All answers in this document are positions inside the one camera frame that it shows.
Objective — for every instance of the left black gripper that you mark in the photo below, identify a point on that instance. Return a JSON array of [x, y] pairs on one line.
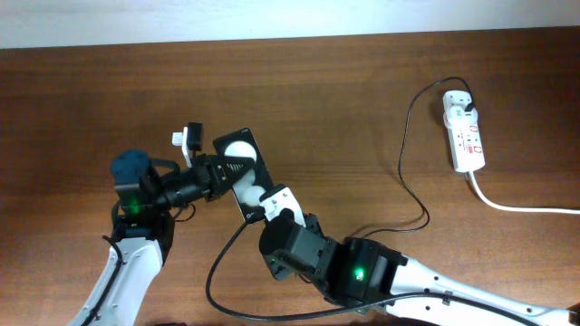
[[206, 161]]

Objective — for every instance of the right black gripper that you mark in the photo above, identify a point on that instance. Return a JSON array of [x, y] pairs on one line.
[[279, 270]]

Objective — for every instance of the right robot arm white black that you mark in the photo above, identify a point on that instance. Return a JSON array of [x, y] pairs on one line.
[[368, 275]]

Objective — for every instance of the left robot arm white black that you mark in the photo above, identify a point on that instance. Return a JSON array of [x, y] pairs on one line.
[[143, 227]]

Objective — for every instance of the white USB charger plug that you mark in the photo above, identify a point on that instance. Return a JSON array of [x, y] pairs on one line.
[[456, 116]]

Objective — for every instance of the white power strip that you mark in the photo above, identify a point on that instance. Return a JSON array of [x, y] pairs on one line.
[[465, 142]]

